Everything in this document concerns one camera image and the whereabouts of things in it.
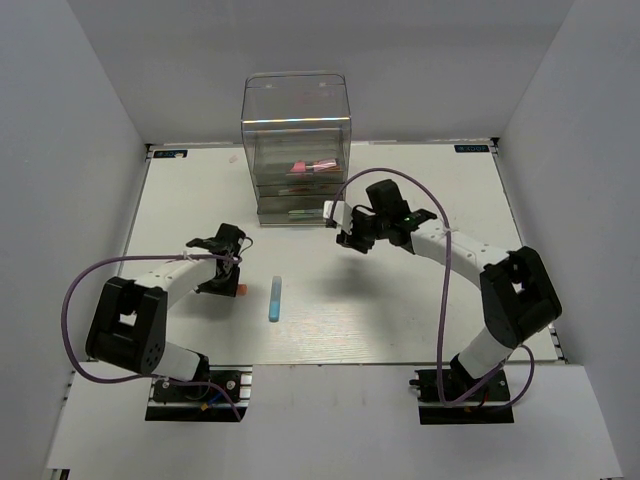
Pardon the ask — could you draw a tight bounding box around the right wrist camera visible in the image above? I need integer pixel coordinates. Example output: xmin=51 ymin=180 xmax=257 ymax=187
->
xmin=323 ymin=200 xmax=352 ymax=234

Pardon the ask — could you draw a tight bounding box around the green highlighter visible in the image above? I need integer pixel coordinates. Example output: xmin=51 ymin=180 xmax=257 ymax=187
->
xmin=287 ymin=209 xmax=323 ymax=221

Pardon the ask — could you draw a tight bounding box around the clear acrylic drawer organizer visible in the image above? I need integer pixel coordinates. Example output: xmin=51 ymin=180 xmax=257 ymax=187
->
xmin=241 ymin=71 xmax=352 ymax=226

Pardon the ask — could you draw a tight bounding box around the red pen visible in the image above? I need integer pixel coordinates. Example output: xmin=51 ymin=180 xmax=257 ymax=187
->
xmin=277 ymin=186 xmax=321 ymax=196

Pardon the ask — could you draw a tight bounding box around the purple cable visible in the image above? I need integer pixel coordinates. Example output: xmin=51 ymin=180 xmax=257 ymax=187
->
xmin=334 ymin=168 xmax=535 ymax=409
xmin=60 ymin=237 xmax=254 ymax=421

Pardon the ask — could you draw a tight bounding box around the blue table label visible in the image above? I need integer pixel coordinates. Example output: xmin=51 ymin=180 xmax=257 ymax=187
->
xmin=153 ymin=149 xmax=188 ymax=159
xmin=454 ymin=144 xmax=490 ymax=153

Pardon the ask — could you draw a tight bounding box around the pink capped marker tube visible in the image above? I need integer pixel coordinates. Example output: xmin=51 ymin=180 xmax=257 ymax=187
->
xmin=287 ymin=158 xmax=341 ymax=176

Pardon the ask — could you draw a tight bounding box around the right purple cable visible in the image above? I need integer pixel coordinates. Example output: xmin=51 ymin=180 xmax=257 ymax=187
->
xmin=334 ymin=168 xmax=535 ymax=409

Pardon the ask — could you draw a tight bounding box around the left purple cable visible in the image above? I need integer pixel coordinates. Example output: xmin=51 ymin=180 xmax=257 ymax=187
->
xmin=60 ymin=237 xmax=254 ymax=421

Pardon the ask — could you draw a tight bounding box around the right blue table label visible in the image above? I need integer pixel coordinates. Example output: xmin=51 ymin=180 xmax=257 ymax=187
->
xmin=454 ymin=144 xmax=490 ymax=153

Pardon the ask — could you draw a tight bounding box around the left blue table label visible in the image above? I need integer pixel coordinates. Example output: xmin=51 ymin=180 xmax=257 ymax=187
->
xmin=153 ymin=149 xmax=188 ymax=159

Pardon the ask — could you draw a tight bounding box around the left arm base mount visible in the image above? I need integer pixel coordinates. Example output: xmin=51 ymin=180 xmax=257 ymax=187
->
xmin=145 ymin=366 xmax=253 ymax=423

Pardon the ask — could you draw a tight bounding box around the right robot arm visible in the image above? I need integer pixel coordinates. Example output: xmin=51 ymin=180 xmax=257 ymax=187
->
xmin=323 ymin=180 xmax=562 ymax=399

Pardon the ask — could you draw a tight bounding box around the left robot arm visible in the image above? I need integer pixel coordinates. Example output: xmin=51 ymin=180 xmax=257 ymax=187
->
xmin=85 ymin=223 xmax=247 ymax=399

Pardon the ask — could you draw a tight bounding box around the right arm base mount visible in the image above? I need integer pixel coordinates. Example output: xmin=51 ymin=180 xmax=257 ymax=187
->
xmin=409 ymin=369 xmax=514 ymax=426

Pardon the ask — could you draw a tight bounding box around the blue highlighter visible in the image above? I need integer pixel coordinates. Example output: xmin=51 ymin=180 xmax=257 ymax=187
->
xmin=268 ymin=276 xmax=282 ymax=322

